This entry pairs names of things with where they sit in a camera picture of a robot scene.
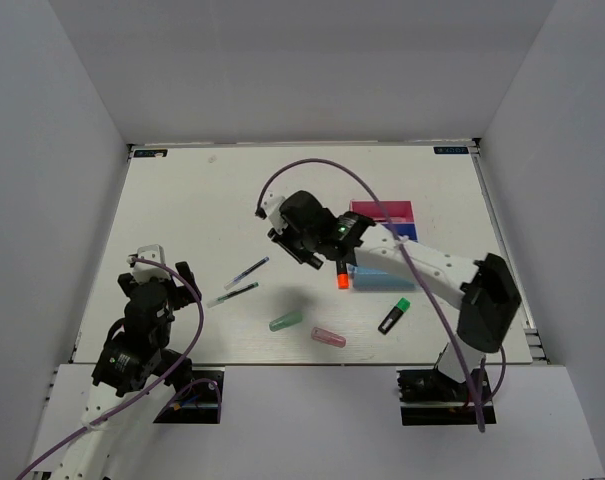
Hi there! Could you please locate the blue ink refill pen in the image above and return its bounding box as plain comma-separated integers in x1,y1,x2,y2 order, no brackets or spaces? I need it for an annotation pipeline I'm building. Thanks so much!
224,256,269,290

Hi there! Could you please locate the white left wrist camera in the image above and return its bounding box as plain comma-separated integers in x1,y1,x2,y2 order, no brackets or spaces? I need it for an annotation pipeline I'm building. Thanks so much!
127,244,171,284

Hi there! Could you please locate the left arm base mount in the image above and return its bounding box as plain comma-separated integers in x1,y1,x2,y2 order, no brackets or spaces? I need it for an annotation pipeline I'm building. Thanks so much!
154,367,225,425

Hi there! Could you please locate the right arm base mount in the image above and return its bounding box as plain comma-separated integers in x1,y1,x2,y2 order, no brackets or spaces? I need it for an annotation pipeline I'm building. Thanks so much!
397,369,477,427

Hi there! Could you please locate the left corner label sticker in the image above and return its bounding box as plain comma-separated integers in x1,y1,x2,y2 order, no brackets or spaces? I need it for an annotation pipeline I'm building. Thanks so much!
133,149,168,158

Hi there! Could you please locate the yellow cap black highlighter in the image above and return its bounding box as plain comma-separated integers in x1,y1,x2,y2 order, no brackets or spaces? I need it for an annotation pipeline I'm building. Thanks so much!
306,253,324,270

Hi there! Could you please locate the light blue plastic bin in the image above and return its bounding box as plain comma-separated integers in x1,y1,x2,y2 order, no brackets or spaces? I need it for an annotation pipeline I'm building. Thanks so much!
347,265,416,292

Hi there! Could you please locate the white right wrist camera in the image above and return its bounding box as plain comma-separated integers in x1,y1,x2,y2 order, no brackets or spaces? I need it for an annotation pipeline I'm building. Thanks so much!
255,193,286,220

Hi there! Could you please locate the right corner label sticker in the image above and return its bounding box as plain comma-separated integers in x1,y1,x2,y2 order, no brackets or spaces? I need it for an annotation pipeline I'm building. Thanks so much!
433,146,469,155

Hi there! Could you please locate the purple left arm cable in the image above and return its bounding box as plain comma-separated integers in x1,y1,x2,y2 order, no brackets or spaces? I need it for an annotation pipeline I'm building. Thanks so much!
14,257,221,480

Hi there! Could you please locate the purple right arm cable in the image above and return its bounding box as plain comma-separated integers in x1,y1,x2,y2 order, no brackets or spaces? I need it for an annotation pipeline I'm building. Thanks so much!
255,157,508,434

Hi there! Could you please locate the green cap black highlighter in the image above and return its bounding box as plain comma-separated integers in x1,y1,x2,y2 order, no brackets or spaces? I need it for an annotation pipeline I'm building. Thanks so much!
378,297,411,335

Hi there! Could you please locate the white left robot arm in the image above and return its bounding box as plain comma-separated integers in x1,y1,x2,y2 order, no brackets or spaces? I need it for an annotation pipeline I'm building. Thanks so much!
18,250,202,479

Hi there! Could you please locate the orange cap black highlighter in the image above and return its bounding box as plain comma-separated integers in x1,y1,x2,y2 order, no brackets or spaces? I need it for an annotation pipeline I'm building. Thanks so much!
336,260,350,290

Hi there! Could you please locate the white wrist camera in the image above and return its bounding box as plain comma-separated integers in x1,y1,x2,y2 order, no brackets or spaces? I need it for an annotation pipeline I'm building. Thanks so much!
127,244,171,284
255,193,286,220

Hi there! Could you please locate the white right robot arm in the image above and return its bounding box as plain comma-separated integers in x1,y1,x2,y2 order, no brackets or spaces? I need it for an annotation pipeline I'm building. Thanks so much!
256,191,522,401

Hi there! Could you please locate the corner label sticker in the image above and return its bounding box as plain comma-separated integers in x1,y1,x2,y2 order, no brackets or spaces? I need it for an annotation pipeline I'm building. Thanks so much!
433,146,469,155
133,149,168,158

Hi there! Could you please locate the pink plastic bin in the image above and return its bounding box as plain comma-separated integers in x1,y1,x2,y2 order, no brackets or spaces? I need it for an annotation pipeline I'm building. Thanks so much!
349,200,415,224

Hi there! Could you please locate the pink translucent eraser case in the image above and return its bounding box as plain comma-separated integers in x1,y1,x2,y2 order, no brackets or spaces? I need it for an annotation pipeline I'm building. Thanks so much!
311,327,346,348

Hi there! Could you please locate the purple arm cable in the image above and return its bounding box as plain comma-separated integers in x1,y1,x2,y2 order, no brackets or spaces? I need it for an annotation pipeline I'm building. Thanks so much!
255,157,508,434
14,257,221,480

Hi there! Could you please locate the purple-blue plastic bin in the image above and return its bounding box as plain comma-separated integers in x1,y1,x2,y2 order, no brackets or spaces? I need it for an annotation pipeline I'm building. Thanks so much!
383,223,418,242

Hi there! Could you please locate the green ink refill pen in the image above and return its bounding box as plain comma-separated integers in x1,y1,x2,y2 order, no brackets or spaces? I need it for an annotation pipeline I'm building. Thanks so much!
207,282,259,308

